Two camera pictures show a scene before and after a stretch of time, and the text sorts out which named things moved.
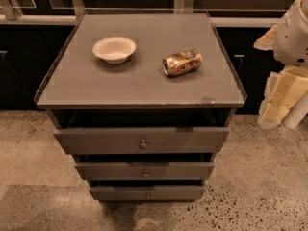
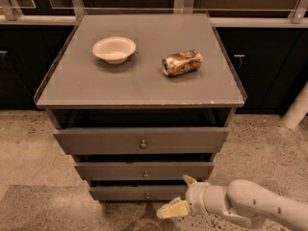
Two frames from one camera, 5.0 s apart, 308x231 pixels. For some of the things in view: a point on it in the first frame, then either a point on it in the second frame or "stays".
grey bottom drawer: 147,192 stays
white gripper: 293,38 → 195,197
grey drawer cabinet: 142,103 stays
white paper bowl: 115,50 stays
